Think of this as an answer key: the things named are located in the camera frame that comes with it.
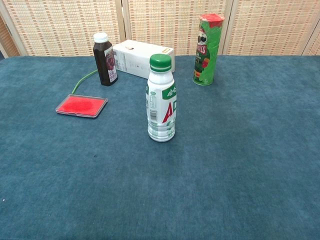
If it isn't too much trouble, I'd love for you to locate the blue table cloth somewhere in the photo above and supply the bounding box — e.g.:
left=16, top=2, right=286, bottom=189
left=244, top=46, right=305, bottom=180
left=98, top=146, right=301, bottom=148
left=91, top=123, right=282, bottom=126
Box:
left=0, top=55, right=320, bottom=240

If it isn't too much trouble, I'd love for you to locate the green chips can red lid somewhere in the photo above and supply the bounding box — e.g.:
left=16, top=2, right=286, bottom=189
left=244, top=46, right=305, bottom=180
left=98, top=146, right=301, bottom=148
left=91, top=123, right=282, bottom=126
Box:
left=192, top=13, right=224, bottom=87

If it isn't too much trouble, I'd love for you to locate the dark juice bottle white cap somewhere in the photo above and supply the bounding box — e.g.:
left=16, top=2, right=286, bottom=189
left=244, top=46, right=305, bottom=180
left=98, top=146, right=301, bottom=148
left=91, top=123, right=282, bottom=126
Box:
left=92, top=32, right=119, bottom=87

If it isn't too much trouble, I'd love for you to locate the white plastic drink bottle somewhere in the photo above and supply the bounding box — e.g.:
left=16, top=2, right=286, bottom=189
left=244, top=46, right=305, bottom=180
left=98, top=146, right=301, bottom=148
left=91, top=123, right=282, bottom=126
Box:
left=145, top=67, right=178, bottom=143

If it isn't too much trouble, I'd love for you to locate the green cable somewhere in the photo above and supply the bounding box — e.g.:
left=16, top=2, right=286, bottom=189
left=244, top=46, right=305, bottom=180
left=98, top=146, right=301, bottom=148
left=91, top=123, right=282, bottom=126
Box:
left=71, top=69, right=99, bottom=95

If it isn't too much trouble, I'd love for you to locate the green screw cap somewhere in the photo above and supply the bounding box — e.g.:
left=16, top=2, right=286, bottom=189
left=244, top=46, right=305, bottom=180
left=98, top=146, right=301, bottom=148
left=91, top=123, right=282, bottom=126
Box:
left=149, top=53, right=173, bottom=74

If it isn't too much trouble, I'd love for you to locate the woven folding screen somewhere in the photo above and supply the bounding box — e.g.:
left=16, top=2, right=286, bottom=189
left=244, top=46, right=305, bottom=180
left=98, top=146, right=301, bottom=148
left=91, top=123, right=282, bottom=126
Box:
left=0, top=0, right=320, bottom=60

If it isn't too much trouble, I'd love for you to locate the white cardboard box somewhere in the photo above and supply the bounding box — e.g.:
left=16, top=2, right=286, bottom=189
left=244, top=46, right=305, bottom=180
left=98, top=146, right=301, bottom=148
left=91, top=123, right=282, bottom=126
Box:
left=112, top=39, right=175, bottom=80

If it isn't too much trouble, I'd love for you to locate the red ink pad clear case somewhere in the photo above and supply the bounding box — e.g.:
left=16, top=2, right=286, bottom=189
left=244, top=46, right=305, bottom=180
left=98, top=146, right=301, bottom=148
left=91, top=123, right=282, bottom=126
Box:
left=55, top=94, right=109, bottom=119

